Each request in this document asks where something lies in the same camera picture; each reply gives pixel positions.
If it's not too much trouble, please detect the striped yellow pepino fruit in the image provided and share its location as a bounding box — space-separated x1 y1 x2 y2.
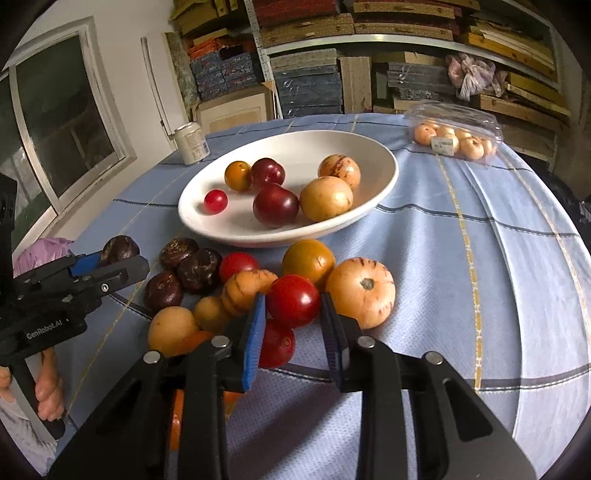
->
221 269 279 317

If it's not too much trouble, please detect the pink plastic bag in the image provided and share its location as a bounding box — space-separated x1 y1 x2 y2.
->
445 52 508 102

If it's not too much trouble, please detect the red tomato in pile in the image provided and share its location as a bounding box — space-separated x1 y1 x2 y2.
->
218 252 259 284

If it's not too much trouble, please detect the small tan fruit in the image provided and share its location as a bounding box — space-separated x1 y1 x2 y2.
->
193 296 232 334

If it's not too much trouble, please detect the yellow round fruit in bowl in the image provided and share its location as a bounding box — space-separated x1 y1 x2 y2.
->
300 176 353 222

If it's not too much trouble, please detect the dark brown water chestnut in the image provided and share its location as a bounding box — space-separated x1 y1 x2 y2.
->
99 235 140 266

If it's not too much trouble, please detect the large yellow round fruit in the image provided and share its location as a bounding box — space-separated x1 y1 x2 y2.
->
147 306 199 357

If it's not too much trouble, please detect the window frame left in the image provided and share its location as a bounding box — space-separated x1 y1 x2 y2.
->
1 17 135 253

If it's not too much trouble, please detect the white oval bowl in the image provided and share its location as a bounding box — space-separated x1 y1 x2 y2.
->
177 130 400 248

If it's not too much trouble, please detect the red cherry tomato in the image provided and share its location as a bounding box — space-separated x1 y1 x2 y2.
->
266 274 321 329

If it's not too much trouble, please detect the rough orange mandarin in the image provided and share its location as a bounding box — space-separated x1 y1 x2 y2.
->
174 330 213 356
169 390 243 452

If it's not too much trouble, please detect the olive orange round fruit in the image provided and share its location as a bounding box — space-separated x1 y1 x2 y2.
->
281 239 335 291

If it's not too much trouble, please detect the smooth yellow orange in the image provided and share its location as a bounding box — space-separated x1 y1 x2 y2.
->
224 161 252 192

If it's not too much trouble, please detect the framed picture leaning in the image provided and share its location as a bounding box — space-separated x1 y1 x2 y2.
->
194 84 276 134

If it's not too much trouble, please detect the dark water chestnut top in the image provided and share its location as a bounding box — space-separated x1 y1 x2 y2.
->
176 248 222 295

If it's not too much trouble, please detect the white drink can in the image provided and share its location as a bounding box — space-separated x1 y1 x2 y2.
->
173 122 211 165

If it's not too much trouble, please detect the dark red plum pile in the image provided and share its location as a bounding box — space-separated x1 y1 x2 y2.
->
252 184 300 228

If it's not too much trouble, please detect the clear plastic fruit box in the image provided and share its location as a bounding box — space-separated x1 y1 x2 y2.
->
404 100 504 165

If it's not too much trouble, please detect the person's left hand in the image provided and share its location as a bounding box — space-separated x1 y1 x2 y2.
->
1 348 65 421

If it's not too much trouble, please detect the metal shelving unit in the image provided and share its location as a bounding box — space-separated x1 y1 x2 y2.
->
170 1 572 161

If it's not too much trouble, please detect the lavender sleeve forearm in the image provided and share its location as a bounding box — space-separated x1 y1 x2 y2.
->
0 388 57 476

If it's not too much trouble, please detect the blue checked tablecloth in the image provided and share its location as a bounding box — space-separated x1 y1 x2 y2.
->
55 112 591 480

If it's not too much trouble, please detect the small red tomato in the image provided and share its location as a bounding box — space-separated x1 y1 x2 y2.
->
204 189 228 215

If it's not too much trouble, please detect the dark water chestnut front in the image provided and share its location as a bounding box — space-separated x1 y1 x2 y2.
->
143 270 183 312

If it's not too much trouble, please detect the rough orange mandarin front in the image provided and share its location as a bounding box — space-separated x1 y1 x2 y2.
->
169 390 243 452

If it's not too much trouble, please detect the large pale persimmon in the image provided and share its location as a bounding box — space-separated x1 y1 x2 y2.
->
325 257 396 330

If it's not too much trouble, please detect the striped pepino in bowl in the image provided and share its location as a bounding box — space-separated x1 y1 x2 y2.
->
318 154 362 190

